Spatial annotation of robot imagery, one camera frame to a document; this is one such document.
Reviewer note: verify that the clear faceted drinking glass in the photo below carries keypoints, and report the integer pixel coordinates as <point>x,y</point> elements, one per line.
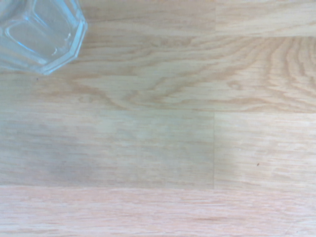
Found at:
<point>37,37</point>

